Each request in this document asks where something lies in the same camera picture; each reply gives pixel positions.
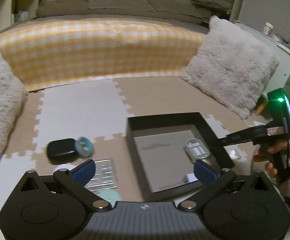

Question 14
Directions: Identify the brown blanket on bed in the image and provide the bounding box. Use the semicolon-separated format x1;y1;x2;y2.
36;0;234;25

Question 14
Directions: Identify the black oval case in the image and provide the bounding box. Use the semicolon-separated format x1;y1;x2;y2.
46;138;78;161

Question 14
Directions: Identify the person's right hand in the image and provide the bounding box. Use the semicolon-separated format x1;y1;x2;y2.
253;139;290;197

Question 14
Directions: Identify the fluffy grey cushion right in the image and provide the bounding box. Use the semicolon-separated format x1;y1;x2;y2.
180;16;279;119

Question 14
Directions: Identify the clear blister pack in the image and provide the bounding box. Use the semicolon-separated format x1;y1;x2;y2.
85;159;117;192

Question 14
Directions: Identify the yellow checkered mattress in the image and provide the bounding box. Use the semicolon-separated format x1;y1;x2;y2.
0;17;205;91

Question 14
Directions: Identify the teal tape roll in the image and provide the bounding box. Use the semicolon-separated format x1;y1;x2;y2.
74;137;94;158

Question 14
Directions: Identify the white desk with items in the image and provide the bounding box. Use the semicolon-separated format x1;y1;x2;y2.
235;21;290;100

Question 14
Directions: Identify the white round puck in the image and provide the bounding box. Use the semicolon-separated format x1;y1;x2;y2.
53;164;76;173

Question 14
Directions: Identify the clear plastic item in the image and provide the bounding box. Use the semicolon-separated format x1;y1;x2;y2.
183;138;211;164

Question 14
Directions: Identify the black storage box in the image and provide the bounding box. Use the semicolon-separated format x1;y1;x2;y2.
126;112;234;202

